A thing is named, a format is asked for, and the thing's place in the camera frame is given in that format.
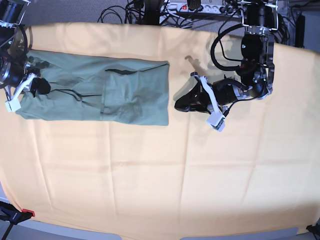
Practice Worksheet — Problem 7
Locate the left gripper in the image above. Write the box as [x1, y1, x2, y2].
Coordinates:
[174, 78, 250, 113]

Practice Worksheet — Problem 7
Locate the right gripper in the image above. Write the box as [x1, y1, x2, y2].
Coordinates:
[0, 57, 51, 98]

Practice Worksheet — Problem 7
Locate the green T-shirt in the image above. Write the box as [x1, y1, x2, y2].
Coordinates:
[17, 50, 170, 126]

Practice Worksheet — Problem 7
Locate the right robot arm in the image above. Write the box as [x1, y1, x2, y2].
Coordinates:
[0, 0, 51, 100]

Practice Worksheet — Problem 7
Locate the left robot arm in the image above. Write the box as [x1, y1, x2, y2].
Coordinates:
[174, 0, 279, 116]

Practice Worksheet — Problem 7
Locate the white power strip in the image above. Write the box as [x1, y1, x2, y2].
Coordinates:
[162, 1, 236, 18]

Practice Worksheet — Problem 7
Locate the orange table cloth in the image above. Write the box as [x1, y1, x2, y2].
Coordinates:
[0, 22, 320, 240]

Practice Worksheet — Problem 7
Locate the black red clamp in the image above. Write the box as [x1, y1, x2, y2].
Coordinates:
[0, 201, 35, 240]

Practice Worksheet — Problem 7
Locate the black corner clamp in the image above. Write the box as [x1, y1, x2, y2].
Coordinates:
[306, 220, 320, 240]

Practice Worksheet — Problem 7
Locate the black centre post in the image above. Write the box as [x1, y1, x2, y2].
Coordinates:
[134, 0, 164, 26]

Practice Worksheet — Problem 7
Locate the black cable bundle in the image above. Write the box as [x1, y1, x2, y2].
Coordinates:
[98, 0, 196, 28]

